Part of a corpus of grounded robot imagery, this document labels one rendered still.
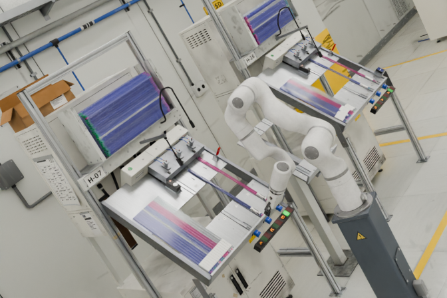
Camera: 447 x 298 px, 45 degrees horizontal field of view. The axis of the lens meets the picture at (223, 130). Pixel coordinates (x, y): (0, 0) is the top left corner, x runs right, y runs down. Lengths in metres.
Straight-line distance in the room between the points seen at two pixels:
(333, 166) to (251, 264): 1.04
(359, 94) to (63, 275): 2.57
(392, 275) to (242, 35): 1.92
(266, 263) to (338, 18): 4.68
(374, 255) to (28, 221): 2.61
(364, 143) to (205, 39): 1.44
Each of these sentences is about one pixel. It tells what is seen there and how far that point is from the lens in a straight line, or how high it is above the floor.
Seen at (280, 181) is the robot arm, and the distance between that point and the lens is 2.61.
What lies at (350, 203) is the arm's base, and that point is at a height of 0.75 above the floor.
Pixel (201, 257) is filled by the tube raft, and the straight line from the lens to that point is 2.71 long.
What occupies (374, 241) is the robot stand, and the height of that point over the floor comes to 0.55.
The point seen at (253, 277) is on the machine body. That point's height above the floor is 0.33.
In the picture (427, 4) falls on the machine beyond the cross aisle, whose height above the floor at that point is 0.49.
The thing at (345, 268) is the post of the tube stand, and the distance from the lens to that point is 3.55.
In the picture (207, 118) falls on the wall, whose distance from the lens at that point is 5.34.
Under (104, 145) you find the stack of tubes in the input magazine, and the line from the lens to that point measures 2.89.
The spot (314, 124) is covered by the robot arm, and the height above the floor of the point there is 1.13.
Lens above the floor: 1.87
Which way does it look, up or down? 13 degrees down
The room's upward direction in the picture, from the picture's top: 30 degrees counter-clockwise
